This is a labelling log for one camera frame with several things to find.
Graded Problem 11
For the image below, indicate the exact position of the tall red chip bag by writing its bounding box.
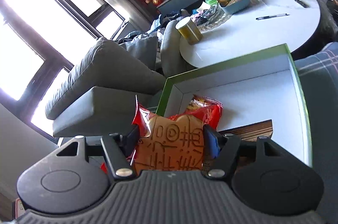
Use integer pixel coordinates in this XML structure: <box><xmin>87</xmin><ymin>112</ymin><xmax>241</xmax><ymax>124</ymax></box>
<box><xmin>132</xmin><ymin>102</ymin><xmax>223</xmax><ymax>175</ymax></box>

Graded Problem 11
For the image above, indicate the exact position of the red snack bag with face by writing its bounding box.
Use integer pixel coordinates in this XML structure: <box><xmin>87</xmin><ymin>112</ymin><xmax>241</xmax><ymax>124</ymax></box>
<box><xmin>184</xmin><ymin>95</ymin><xmax>223</xmax><ymax>113</ymax></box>

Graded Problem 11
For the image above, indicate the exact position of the grey sofa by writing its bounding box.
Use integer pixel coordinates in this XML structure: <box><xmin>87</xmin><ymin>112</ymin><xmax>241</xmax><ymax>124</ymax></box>
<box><xmin>45</xmin><ymin>20</ymin><xmax>189</xmax><ymax>138</ymax></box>

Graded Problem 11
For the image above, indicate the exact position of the green cardboard box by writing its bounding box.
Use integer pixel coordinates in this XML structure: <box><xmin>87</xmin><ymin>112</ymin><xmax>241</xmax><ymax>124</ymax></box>
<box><xmin>156</xmin><ymin>44</ymin><xmax>312</xmax><ymax>166</ymax></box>

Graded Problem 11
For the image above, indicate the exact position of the blue striped tablecloth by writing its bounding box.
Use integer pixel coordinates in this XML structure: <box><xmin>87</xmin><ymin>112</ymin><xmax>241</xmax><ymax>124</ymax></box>
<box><xmin>295</xmin><ymin>42</ymin><xmax>338</xmax><ymax>223</ymax></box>

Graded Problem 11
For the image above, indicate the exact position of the yellow tin can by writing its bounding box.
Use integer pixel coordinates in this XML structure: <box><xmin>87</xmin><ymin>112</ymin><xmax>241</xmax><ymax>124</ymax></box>
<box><xmin>175</xmin><ymin>16</ymin><xmax>203</xmax><ymax>45</ymax></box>

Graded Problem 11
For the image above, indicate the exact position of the black pen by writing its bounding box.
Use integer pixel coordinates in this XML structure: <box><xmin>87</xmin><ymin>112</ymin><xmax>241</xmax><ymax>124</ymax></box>
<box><xmin>256</xmin><ymin>13</ymin><xmax>289</xmax><ymax>20</ymax></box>

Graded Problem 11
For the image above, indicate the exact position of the blue snack basket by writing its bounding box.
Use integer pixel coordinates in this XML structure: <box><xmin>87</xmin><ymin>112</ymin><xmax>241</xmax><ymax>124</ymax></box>
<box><xmin>217</xmin><ymin>0</ymin><xmax>250</xmax><ymax>15</ymax></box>

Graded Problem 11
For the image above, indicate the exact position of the white round coffee table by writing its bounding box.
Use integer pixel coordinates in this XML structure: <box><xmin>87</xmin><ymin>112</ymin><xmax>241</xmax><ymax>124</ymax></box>
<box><xmin>180</xmin><ymin>0</ymin><xmax>321</xmax><ymax>68</ymax></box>

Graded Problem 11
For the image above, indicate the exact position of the black marker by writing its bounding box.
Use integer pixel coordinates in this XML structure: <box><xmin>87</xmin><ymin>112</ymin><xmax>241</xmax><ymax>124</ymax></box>
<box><xmin>294</xmin><ymin>0</ymin><xmax>308</xmax><ymax>8</ymax></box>

